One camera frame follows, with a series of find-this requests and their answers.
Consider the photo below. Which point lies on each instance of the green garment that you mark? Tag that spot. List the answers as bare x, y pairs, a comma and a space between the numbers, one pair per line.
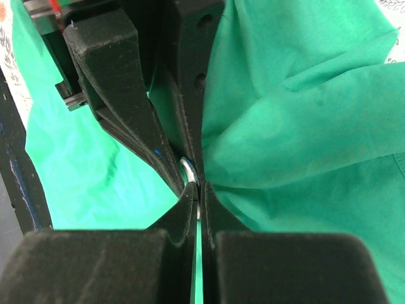
303, 131

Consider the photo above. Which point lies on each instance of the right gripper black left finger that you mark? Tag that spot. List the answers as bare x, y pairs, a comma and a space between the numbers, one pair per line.
154, 265

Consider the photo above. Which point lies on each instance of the floral table mat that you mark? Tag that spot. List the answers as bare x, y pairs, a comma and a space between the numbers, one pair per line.
11, 72

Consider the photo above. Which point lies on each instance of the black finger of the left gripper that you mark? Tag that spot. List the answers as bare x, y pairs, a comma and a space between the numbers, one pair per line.
177, 89
105, 51

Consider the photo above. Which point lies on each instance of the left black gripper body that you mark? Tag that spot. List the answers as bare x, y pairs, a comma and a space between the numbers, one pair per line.
50, 19

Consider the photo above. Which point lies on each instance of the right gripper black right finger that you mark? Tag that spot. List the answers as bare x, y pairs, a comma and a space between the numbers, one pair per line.
243, 266

